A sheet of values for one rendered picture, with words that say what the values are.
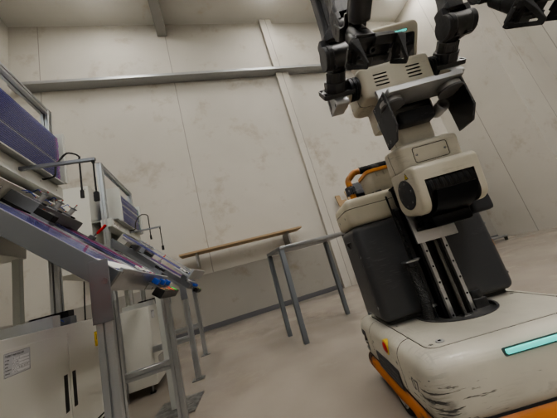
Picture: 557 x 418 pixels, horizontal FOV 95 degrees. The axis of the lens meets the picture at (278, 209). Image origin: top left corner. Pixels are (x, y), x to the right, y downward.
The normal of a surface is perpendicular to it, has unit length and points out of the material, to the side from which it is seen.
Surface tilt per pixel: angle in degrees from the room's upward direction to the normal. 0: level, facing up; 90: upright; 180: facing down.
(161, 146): 90
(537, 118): 90
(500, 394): 90
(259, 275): 90
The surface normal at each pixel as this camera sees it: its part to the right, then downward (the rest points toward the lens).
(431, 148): -0.01, -0.10
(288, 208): 0.19, -0.29
